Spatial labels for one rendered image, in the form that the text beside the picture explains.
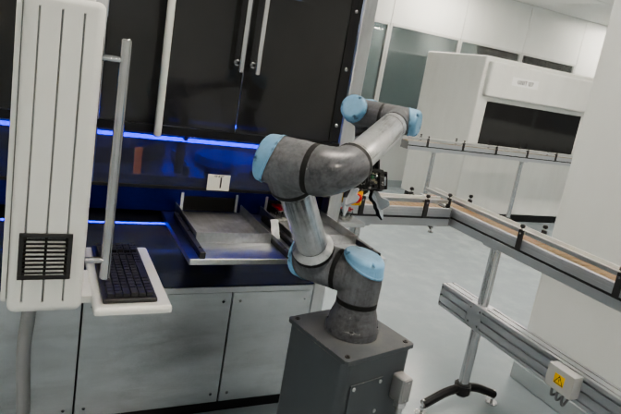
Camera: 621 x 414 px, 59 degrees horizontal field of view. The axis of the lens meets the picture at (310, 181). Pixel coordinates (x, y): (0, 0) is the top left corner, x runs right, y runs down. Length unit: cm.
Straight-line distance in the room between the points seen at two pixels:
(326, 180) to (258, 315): 123
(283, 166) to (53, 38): 58
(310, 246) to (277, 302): 90
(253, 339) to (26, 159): 131
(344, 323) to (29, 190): 85
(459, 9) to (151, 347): 699
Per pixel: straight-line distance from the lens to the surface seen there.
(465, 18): 847
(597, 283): 226
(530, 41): 935
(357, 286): 149
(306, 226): 137
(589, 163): 305
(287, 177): 119
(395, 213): 257
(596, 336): 306
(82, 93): 137
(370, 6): 221
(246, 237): 186
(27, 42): 136
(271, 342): 240
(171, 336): 225
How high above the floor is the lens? 149
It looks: 12 degrees down
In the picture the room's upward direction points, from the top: 10 degrees clockwise
